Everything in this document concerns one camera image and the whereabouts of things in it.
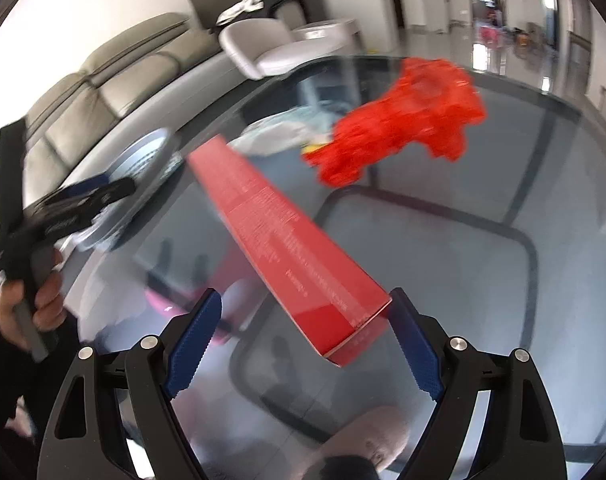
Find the black glass coffee table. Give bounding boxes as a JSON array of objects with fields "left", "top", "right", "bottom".
[{"left": 64, "top": 73, "right": 606, "bottom": 479}]

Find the red toothpaste box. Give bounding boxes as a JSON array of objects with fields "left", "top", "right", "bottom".
[{"left": 188, "top": 136, "right": 391, "bottom": 366}]

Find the red plastic bag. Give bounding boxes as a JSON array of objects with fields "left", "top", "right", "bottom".
[{"left": 302, "top": 58, "right": 486, "bottom": 188}]

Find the white swivel stool chair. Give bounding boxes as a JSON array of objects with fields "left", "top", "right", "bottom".
[{"left": 218, "top": 18, "right": 350, "bottom": 80}]

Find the white plastic step stool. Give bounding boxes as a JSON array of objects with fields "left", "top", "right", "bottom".
[{"left": 292, "top": 18, "right": 360, "bottom": 42}]

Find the grey sofa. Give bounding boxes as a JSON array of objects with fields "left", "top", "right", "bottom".
[{"left": 8, "top": 12, "right": 245, "bottom": 203}]

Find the pile of clothes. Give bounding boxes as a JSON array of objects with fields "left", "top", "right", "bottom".
[{"left": 215, "top": 0, "right": 265, "bottom": 27}]

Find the grey perforated trash bin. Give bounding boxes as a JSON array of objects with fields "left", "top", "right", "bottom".
[{"left": 63, "top": 128, "right": 182, "bottom": 252}]

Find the wet wipes packet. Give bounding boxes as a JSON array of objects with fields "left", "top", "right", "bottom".
[{"left": 228, "top": 106, "right": 342, "bottom": 156}]

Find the person's left hand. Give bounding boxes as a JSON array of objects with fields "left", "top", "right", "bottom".
[{"left": 0, "top": 247, "right": 66, "bottom": 362}]

